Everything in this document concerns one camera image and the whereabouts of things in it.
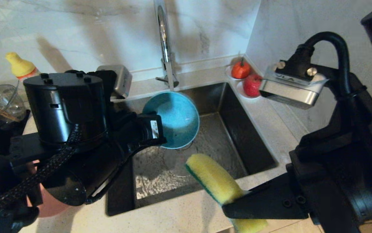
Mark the blue bowl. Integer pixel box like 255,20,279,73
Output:
142,91,200,150

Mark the yellow fish-shaped sponge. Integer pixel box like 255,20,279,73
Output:
185,153,269,233

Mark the orange dish soap bottle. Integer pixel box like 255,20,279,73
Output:
5,52,41,81

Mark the stainless steel sink basin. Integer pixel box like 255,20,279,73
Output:
106,82,278,216

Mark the running tap water stream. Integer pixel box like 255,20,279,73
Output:
166,62,177,94

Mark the small white dish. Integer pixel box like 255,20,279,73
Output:
236,81,262,99
225,65,251,81

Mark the chrome kitchen faucet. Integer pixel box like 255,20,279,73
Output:
153,0,179,88

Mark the red apple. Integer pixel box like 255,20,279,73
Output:
243,74,264,97

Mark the pink round plate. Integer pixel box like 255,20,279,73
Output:
27,161,74,218

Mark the clear glass bowl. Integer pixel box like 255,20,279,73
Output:
0,84,27,123

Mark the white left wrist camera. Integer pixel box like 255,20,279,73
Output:
96,65,133,99

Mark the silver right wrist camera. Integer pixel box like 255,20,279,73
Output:
259,60,329,110

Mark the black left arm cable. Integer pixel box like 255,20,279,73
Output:
0,125,83,228

